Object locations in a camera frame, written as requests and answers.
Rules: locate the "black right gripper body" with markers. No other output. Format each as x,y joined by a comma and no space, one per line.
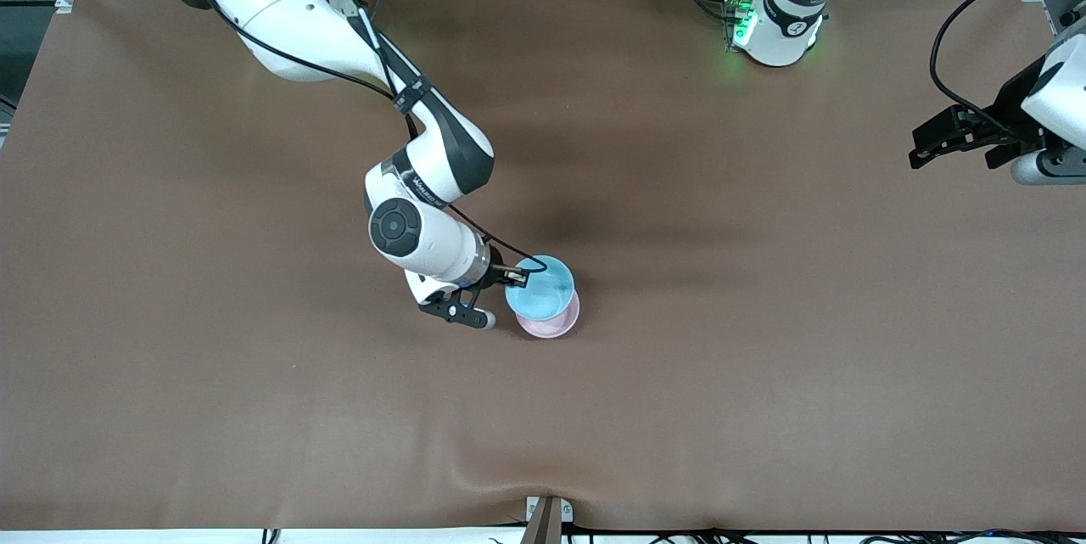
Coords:
495,273

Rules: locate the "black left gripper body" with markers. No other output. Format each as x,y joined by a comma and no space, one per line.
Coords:
1012,105

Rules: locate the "blue bowl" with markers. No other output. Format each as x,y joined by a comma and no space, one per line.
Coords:
543,294

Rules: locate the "pink bowl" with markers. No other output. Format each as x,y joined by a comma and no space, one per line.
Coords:
556,328

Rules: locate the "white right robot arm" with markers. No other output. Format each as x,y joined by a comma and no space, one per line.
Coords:
280,1

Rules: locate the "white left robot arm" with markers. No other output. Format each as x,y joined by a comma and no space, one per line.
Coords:
776,39

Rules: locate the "brown table cloth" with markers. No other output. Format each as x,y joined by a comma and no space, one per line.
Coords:
679,400

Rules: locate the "metal table clamp bracket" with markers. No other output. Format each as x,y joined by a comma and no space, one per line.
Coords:
543,523

